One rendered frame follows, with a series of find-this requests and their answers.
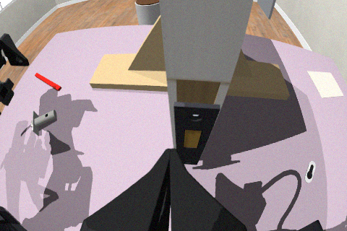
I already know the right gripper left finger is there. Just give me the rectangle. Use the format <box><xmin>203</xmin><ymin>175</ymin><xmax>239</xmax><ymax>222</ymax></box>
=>
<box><xmin>80</xmin><ymin>149</ymin><xmax>171</xmax><ymax>231</ymax></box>

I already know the white paper sheet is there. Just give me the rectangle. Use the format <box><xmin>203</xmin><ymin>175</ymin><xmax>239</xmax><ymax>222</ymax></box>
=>
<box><xmin>308</xmin><ymin>71</ymin><xmax>343</xmax><ymax>98</ymax></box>

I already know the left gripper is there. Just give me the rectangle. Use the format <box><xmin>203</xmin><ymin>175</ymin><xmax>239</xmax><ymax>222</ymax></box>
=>
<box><xmin>0</xmin><ymin>33</ymin><xmax>29</xmax><ymax>69</ymax></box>

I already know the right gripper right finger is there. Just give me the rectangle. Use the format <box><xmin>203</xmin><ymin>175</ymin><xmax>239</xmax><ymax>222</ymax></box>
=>
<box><xmin>170</xmin><ymin>148</ymin><xmax>247</xmax><ymax>231</ymax></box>

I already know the white oval escutcheon plate with keyhole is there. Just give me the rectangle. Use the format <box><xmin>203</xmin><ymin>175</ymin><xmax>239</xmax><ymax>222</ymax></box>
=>
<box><xmin>304</xmin><ymin>161</ymin><xmax>316</xmax><ymax>183</ymax></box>

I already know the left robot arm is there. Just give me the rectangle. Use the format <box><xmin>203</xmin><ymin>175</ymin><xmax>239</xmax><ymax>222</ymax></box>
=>
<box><xmin>0</xmin><ymin>78</ymin><xmax>18</xmax><ymax>231</ymax></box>

